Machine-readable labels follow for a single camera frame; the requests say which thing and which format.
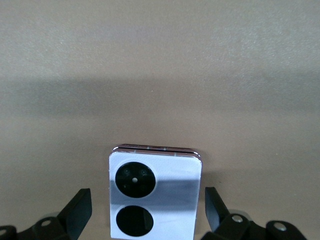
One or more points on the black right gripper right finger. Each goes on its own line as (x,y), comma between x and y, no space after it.
(235,227)

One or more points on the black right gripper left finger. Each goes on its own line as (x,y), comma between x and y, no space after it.
(65,222)

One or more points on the lilac folding phone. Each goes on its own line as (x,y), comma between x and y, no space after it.
(175,200)

